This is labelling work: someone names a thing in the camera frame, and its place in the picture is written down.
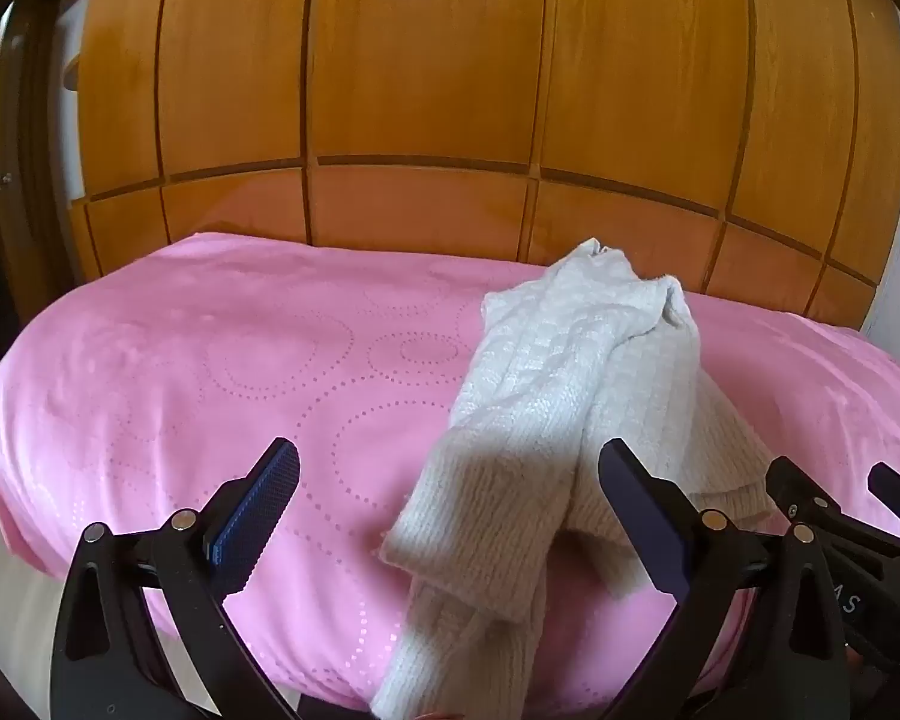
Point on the dark wooden door frame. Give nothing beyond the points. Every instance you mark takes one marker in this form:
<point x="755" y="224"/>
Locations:
<point x="34" y="165"/>

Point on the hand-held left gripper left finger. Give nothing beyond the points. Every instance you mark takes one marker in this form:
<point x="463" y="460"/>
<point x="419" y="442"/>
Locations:
<point x="259" y="514"/>

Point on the white knit sweater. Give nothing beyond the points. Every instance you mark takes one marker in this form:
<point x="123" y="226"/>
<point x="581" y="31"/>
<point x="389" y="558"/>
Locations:
<point x="540" y="390"/>

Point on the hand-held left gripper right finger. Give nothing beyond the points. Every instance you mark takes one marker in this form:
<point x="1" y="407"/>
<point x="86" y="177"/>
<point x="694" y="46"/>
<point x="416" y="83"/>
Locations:
<point x="634" y="510"/>

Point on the beige mattress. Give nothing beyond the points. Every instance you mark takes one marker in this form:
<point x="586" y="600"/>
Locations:
<point x="15" y="600"/>

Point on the wooden panelled wardrobe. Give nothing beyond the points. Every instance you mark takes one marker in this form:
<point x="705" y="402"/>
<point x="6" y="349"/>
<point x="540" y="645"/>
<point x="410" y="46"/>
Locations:
<point x="435" y="67"/>

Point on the pink dotted blanket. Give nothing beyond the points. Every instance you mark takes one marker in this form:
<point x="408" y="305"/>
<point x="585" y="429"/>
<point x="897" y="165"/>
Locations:
<point x="195" y="360"/>

